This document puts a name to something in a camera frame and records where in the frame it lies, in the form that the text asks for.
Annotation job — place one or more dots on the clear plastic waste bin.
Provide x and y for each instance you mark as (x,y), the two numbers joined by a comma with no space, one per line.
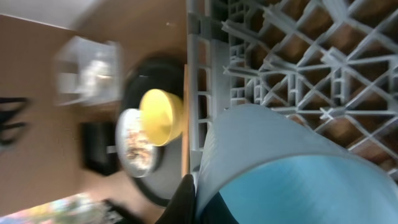
(88,72)

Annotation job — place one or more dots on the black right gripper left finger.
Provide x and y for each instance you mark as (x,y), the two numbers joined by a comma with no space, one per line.
(181,207)

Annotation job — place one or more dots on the black rectangular bin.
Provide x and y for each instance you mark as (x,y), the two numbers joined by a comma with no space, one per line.
(98,147)

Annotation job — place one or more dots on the grey plate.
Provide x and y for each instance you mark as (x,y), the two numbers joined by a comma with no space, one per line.
(120,139)

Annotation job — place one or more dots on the yellow bowl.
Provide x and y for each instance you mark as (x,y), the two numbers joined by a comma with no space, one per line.
(161,116)

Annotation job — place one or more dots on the blue cup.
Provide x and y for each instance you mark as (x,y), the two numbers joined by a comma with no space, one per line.
(269,169)

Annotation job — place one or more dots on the round black tray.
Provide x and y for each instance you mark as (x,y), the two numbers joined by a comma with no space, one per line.
(165,73)

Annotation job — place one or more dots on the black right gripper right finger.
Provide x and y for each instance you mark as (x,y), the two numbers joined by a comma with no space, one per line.
(217,212)

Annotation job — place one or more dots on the grey dishwasher rack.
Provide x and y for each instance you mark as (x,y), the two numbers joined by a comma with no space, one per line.
(330,66)

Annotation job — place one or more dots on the food scraps on plate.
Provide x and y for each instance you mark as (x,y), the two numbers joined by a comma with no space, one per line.
(139,149)

